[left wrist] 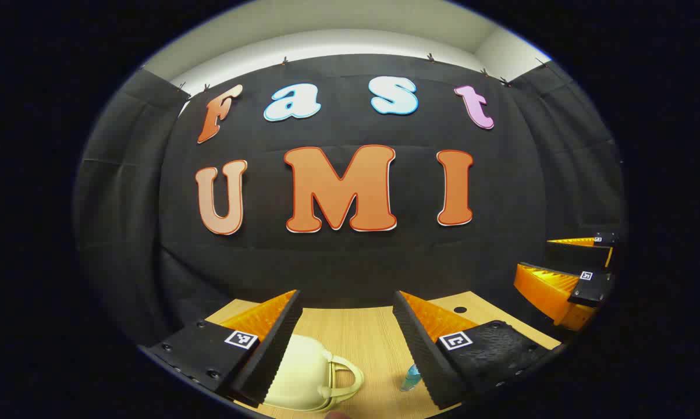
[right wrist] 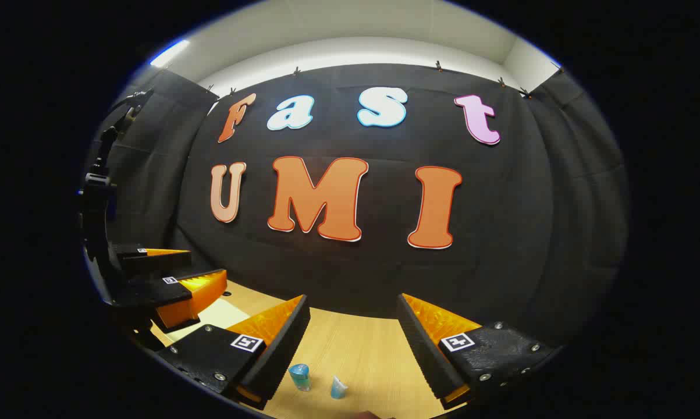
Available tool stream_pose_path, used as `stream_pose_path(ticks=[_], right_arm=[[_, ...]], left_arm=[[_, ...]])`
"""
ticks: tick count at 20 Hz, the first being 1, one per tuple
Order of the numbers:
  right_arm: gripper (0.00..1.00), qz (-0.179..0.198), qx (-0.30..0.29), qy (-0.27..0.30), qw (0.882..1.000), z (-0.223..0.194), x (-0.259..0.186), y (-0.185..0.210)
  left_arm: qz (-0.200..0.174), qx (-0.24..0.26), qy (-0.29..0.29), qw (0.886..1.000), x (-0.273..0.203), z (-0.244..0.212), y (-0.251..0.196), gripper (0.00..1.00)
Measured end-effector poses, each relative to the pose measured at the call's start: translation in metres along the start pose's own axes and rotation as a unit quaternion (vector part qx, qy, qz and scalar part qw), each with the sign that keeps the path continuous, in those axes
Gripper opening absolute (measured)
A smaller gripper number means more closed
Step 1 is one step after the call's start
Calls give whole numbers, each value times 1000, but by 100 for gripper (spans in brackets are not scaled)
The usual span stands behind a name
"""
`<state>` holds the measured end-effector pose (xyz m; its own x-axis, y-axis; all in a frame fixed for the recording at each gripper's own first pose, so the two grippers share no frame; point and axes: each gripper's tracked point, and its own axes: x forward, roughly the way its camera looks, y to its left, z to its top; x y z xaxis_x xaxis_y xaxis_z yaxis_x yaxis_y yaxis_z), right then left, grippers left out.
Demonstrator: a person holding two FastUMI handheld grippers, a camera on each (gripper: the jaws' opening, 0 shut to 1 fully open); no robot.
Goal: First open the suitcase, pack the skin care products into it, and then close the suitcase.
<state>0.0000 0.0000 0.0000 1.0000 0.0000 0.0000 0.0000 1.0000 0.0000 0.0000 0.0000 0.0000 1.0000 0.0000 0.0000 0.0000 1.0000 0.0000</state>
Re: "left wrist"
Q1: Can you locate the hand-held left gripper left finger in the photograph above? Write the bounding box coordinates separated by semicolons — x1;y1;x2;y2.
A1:
139;289;304;408

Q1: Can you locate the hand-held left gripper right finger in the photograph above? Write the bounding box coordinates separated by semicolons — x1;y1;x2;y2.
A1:
392;290;563;411

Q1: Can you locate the blue glass bottle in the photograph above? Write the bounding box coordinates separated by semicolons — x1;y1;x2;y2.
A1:
400;364;423;392

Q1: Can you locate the pale yellow suitcase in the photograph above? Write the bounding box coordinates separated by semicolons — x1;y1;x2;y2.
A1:
262;335;365;413

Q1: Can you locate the black backdrop cloth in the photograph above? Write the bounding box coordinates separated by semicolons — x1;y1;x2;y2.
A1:
73;54;627;350

